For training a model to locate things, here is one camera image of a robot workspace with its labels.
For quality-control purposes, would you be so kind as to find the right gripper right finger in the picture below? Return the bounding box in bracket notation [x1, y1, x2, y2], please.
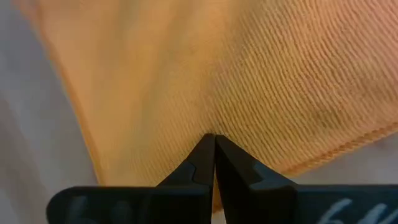
[215, 135, 299, 224]

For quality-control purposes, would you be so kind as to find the orange microfiber towel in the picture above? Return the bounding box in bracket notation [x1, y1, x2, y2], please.
[12, 0, 398, 213]

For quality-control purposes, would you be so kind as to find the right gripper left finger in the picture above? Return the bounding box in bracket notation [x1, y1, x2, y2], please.
[157, 134, 216, 224]

